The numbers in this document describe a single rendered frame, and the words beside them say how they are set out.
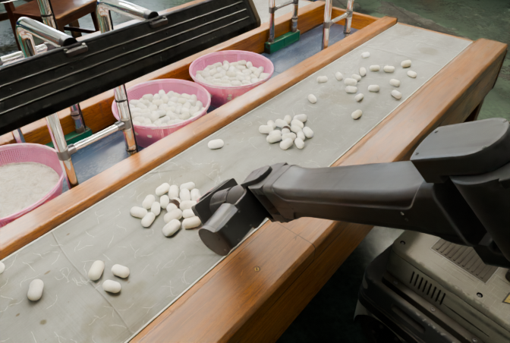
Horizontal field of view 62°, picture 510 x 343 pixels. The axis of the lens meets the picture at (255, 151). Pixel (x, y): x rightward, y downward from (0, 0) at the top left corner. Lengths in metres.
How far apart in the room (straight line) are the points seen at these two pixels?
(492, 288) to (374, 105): 0.55
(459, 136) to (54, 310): 0.66
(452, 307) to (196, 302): 0.72
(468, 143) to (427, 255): 0.93
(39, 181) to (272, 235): 0.55
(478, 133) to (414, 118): 0.87
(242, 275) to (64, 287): 0.30
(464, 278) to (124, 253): 0.81
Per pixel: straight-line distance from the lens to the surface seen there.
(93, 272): 0.79
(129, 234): 0.86
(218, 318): 0.69
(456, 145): 0.32
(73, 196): 0.94
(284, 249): 0.77
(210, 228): 0.64
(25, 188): 1.05
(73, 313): 0.78
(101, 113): 1.27
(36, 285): 0.81
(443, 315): 1.26
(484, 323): 1.21
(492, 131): 0.31
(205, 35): 0.79
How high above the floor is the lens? 1.35
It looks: 36 degrees down
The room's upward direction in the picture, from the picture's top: straight up
